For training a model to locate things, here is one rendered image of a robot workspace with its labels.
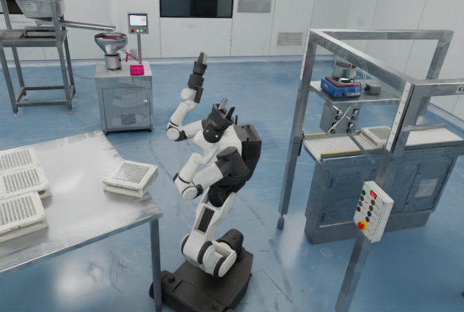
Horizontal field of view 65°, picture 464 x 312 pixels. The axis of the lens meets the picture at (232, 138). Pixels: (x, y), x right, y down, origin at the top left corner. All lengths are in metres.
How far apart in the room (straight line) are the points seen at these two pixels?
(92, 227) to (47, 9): 3.46
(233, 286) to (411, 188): 1.71
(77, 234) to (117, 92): 2.63
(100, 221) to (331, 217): 1.83
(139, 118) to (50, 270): 2.14
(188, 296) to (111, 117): 2.62
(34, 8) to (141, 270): 3.37
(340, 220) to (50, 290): 2.24
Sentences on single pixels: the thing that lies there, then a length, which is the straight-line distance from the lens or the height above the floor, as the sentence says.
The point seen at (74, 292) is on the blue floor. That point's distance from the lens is 2.94.
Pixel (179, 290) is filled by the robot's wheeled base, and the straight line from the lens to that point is 2.59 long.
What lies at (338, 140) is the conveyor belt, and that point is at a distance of 2.90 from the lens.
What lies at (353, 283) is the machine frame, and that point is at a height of 0.47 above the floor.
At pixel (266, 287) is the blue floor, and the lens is 2.88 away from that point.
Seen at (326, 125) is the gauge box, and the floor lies 1.18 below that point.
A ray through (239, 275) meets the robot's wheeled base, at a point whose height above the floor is 0.17.
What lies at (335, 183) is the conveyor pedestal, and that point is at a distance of 2.89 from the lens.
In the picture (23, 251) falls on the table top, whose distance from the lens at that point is 2.04.
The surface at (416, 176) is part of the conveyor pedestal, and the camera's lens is 3.36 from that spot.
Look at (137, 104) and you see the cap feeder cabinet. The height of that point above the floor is 0.40.
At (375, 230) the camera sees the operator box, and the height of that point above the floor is 1.01.
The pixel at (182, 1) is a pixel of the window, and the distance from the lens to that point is 7.11.
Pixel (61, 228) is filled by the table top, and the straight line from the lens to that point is 2.10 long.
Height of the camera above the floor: 2.22
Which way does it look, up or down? 29 degrees down
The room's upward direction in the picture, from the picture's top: 4 degrees clockwise
